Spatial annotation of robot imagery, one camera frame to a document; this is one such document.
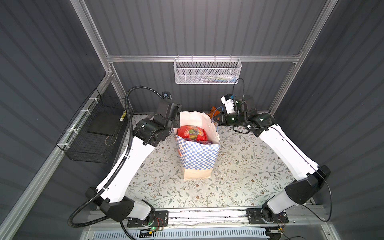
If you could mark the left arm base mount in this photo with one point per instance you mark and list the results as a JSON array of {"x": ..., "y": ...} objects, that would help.
[{"x": 158, "y": 219}]

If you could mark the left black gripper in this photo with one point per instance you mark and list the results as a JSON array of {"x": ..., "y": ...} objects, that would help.
[{"x": 176, "y": 123}]

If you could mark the black wire side basket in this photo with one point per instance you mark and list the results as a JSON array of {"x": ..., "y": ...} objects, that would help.
[{"x": 97, "y": 136}]

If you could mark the white wire wall basket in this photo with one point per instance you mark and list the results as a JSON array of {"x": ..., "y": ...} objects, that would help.
[{"x": 206, "y": 71}]

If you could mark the white ventilated rail cover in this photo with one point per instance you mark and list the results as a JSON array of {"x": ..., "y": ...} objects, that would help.
[{"x": 247, "y": 233}]

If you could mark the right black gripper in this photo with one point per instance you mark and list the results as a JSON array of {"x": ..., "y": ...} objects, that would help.
[{"x": 223, "y": 119}]

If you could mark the red candy bag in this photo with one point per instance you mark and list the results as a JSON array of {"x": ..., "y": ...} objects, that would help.
[{"x": 192, "y": 133}]

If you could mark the small orange snack packet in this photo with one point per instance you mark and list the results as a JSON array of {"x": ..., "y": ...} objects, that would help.
[{"x": 214, "y": 112}]

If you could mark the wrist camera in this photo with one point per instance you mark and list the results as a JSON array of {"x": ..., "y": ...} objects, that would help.
[
  {"x": 166, "y": 95},
  {"x": 229, "y": 103}
]

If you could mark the yellow marker pen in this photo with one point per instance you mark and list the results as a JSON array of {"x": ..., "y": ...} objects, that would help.
[{"x": 123, "y": 115}]

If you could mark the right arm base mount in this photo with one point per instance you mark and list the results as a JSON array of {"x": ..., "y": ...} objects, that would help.
[{"x": 264, "y": 216}]

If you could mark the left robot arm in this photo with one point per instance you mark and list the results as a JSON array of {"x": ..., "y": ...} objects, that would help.
[{"x": 147, "y": 134}]

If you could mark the purple Fox's candy bag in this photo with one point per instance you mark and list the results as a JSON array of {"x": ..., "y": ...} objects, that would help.
[{"x": 204, "y": 142}]

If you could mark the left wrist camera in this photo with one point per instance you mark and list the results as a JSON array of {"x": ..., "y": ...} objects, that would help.
[{"x": 166, "y": 95}]

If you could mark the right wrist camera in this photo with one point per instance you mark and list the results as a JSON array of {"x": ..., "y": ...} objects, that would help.
[{"x": 229, "y": 103}]

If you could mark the floral table mat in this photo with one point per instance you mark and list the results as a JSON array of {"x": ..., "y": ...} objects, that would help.
[{"x": 247, "y": 172}]

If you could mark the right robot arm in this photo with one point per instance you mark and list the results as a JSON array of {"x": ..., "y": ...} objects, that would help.
[{"x": 309, "y": 177}]

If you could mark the white checkered paper bag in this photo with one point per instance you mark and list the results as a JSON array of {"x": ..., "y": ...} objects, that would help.
[{"x": 198, "y": 160}]

